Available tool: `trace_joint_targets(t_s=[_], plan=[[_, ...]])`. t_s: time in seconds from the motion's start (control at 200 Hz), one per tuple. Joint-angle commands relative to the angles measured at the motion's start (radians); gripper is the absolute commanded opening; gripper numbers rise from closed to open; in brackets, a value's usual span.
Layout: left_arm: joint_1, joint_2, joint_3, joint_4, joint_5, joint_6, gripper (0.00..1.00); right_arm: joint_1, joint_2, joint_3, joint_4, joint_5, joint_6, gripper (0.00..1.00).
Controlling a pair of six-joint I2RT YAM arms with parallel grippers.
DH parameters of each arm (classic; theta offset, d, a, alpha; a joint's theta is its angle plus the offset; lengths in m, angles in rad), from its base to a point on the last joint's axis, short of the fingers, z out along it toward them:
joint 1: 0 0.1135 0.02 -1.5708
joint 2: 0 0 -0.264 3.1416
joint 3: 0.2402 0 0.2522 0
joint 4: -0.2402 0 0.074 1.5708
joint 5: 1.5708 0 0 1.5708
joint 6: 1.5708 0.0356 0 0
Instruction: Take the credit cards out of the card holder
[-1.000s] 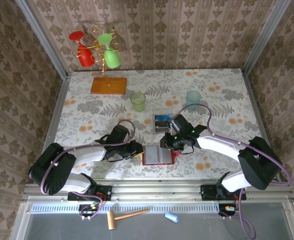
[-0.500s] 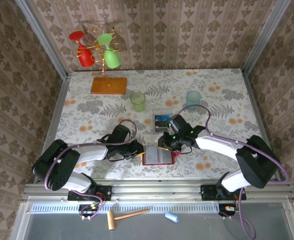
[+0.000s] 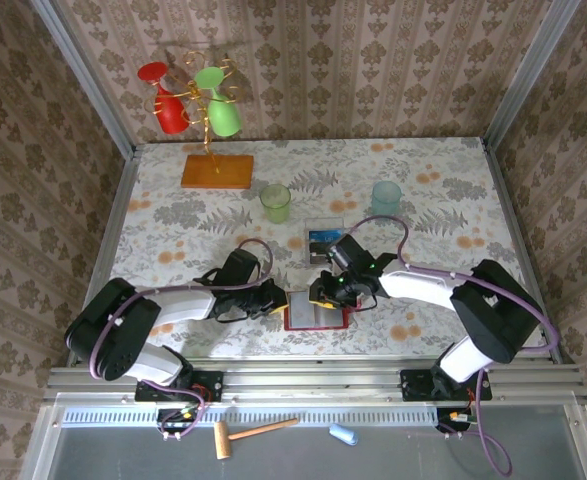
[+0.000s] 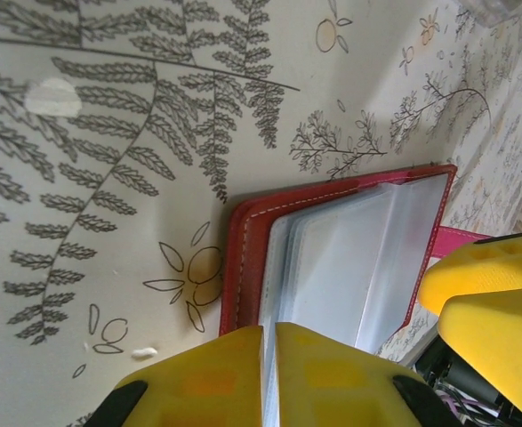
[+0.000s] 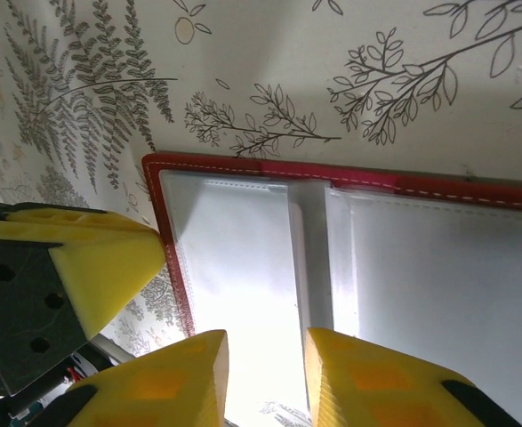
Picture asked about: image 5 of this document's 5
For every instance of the red leather card holder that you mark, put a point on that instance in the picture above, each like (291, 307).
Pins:
(420, 267)

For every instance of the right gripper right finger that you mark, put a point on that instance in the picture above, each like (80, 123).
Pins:
(376, 391)

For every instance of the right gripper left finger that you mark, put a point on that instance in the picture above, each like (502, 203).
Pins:
(163, 391)

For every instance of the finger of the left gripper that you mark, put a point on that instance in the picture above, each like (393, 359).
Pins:
(105, 267)

